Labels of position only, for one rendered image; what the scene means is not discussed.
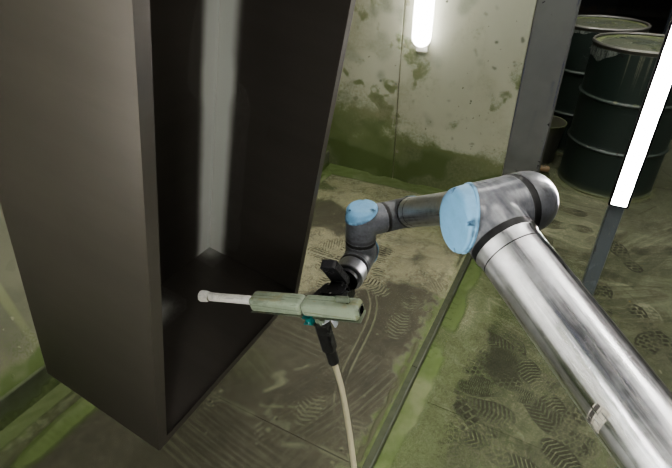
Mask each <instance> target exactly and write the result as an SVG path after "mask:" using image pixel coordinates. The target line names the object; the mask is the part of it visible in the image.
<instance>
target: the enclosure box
mask: <svg viewBox="0 0 672 468"><path fill-rule="evenodd" d="M355 3H356V0H0V204H1V207H2V211H3V214H4V218H5V222H6V225H7V229H8V233H9V236H10V240H11V243H12V247H13V251H14V254H15V258H16V262H17V265H18V269H19V272H20V276H21V280H22V283H23V287H24V291H25V294H26V298H27V301H28V305H29V309H30V312H31V316H32V319H33V323H34V327H35V330H36V334H37V338H38V341H39V345H40V348H41V352H42V356H43V359H44V363H45V367H46V370H47V373H48V374H49V375H51V376H52V377H54V378H55V379H57V380H58V381H60V382H61V383H62V384H64V385H65V386H67V387H68V388H70V389H71V390H72V391H74V392H75V393H77V394H78V395H80V396H81V397H83V398H84V399H85V400H87V401H88V402H90V403H91V404H93V405H94V406H95V407H97V408H98V409H100V410H101V411H103V412H104V413H106V414H107V415H108V416H110V417H111V418H113V419H114V420H116V421H117V422H118V423H120V424H121V425H123V426H124V427H126V428H127V429H129V430H130V431H131V432H133V433H134V434H136V435H137V436H139V437H140V438H141V439H143V440H144V441H146V442H147V443H149V444H150V445H152V446H153V447H154V448H156V449H157V450H159V451H160V450H161V448H162V447H163V446H164V445H165V444H166V443H167V442H168V440H169V439H170V438H171V437H172V436H173V435H174V434H175V432H176V431H177V430H178V429H179V428H180V427H181V426H182V425H183V423H184V422H185V421H186V420H187V419H188V418H189V417H190V415H191V414H192V413H193V412H194V411H195V410H196V409H197V407H198V406H199V405H200V404H201V403H202V402H203V401H204V400H205V398H206V397H207V396H208V395H209V394H210V393H211V392H212V390H213V389H214V388H215V387H216V386H217V385H218V384H219V382H220V381H221V380H222V379H223V378H224V377H225V376H226V374H227V373H228V372H229V371H230V370H231V369H232V368H233V367H234V365H235V364H236V363H237V362H238V361H239V360H240V359H241V357H242V356H243V355H244V354H245V353H246V352H247V351H248V349H249V348H250V347H251V346H252V345H253V344H254V343H255V341H256V340H257V339H258V338H259V337H260V336H261V335H262V334H263V332H264V331H265V330H266V329H267V328H268V327H269V326H270V324H271V323H272V322H273V321H274V320H275V319H276V318H277V316H278V315H272V314H262V313H252V312H251V311H252V309H251V307H250V305H247V304H236V303H225V302H215V301H208V302H200V301H199V300H198V293H199V292H200V291H201V290H207V291H210V292H213V293H225V294H238V295H250V296H252V295H253V294H254V293H255V292H256V291H268V292H281V293H294V294H298V290H299V285H300V280H301V275H302V270H303V265H304V260H305V255H306V250H307V245H308V240H309V234H310V229H311V224H312V219H313V214H314V209H315V204H316V199H317V194H318V189H319V184H320V179H321V174H322V169H323V164H324V159H325V154H326V149H327V144H328V139H329V134H330V129H331V124H332V119H333V114H334V109H335V104H336V98H337V93H338V88H339V83H340V78H341V73H342V68H343V63H344V58H345V53H346V48H347V43H348V38H349V33H350V28H351V23H352V18H353V13H354V8H355Z"/></svg>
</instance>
